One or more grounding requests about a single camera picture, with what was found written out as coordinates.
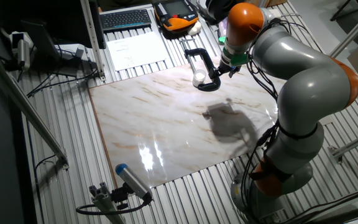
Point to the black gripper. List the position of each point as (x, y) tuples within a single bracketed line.
[(228, 68)]

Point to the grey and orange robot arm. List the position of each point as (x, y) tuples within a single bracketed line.
[(306, 81)]

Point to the black C-clamp with steel screw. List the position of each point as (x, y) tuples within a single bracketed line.
[(214, 87)]

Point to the translucent purple plastic bag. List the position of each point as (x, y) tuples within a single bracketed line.
[(223, 26)]

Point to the small white rounded object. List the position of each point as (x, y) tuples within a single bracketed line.
[(194, 28)]

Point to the orange and black teach pendant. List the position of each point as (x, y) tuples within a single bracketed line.
[(176, 22)]

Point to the brown cardboard box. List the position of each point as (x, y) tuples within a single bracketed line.
[(275, 2)]

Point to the marble pattern board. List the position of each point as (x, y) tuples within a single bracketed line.
[(154, 124)]

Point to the white paper sheet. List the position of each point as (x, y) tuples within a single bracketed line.
[(135, 49)]

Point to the black computer keyboard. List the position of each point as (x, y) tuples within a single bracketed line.
[(124, 19)]

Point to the aluminium profile bar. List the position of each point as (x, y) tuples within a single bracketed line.
[(26, 104), (353, 143), (353, 32)]

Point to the grey electronics box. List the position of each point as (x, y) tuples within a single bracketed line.
[(71, 51)]

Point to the black computer monitor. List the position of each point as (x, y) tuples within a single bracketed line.
[(70, 21)]

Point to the dark metal beam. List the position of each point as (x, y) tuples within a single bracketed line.
[(346, 214)]

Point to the short aluminium profile stub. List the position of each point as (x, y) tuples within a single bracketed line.
[(104, 202)]

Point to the dark grey tilted panel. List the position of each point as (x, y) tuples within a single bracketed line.
[(40, 40)]

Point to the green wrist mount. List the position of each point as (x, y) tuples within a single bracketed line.
[(239, 59)]

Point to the aluminium profile post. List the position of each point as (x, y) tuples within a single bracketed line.
[(92, 34)]

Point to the grey camera with blue cap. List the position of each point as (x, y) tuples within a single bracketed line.
[(132, 180)]

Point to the black camera clamp mount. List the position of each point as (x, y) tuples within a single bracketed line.
[(120, 196)]

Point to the grey camera on white mount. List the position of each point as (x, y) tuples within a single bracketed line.
[(23, 53)]

